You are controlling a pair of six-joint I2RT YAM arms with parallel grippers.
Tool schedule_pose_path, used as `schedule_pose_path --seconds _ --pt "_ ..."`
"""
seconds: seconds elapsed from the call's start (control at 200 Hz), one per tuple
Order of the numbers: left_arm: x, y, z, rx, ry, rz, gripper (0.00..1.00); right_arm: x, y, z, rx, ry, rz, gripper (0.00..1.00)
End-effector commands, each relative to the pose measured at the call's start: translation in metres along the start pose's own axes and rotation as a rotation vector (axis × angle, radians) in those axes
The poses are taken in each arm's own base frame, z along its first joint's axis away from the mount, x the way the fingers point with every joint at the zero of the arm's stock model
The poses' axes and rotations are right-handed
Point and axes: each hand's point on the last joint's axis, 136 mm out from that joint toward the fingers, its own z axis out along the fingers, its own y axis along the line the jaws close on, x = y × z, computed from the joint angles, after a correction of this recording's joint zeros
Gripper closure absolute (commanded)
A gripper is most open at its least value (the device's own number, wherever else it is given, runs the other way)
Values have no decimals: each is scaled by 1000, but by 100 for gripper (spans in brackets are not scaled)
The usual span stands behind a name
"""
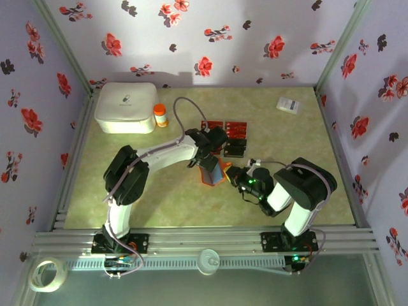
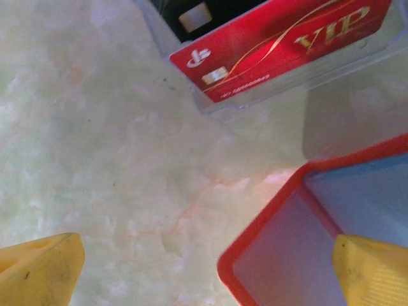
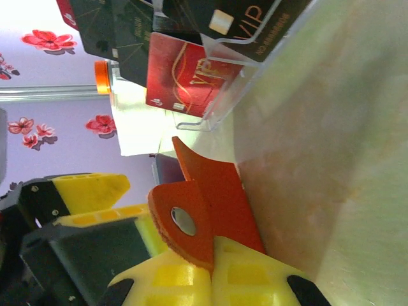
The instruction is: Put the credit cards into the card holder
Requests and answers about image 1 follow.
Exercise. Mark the red and black packets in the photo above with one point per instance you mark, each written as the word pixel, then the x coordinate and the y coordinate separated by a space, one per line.
pixel 234 155

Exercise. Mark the black VIP card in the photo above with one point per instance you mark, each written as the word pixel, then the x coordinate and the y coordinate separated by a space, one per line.
pixel 236 143
pixel 234 153

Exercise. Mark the orange card holder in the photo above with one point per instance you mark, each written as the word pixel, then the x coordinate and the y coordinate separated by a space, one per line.
pixel 207 180

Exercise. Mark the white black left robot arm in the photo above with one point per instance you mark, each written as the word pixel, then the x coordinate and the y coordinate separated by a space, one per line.
pixel 127 175

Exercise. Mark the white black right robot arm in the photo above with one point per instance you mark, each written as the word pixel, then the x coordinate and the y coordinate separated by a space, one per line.
pixel 303 185

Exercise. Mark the orange pill bottle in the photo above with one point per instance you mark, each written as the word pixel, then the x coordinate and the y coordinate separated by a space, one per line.
pixel 160 114

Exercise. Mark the small white box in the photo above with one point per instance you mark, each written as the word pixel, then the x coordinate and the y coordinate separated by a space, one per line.
pixel 288 105

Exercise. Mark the small controller circuit board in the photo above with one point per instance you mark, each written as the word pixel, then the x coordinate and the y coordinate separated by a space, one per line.
pixel 298 259
pixel 118 262

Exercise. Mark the white medicine case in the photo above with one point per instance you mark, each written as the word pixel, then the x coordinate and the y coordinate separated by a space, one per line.
pixel 124 105

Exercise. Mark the clear tape roll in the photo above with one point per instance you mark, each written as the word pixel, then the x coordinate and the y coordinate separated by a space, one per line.
pixel 61 271

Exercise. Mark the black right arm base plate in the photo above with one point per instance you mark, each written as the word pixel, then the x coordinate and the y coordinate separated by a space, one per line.
pixel 271 242

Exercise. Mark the aluminium front rail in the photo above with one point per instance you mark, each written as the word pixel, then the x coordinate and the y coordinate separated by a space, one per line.
pixel 204 239

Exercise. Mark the aluminium side rail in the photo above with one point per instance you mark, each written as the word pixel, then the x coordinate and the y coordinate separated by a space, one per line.
pixel 83 127
pixel 334 150

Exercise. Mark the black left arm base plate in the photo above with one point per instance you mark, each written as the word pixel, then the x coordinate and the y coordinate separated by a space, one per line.
pixel 140 243

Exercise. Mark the aluminium corner post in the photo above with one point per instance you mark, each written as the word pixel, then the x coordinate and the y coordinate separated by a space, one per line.
pixel 342 44
pixel 60 48

